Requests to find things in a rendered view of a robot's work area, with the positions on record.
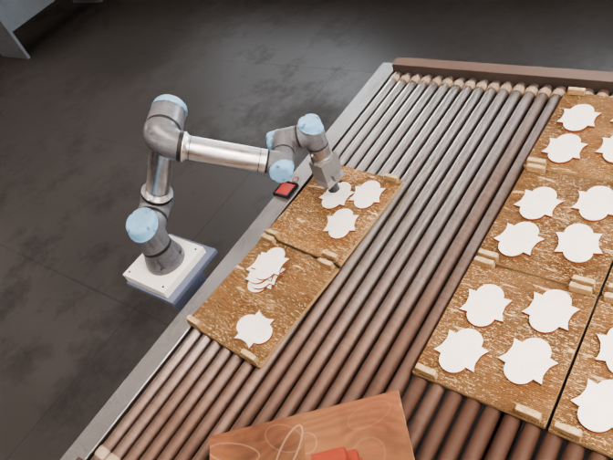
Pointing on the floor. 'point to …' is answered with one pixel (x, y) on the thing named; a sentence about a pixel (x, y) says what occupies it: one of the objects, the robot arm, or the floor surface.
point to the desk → (15, 15)
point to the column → (182, 294)
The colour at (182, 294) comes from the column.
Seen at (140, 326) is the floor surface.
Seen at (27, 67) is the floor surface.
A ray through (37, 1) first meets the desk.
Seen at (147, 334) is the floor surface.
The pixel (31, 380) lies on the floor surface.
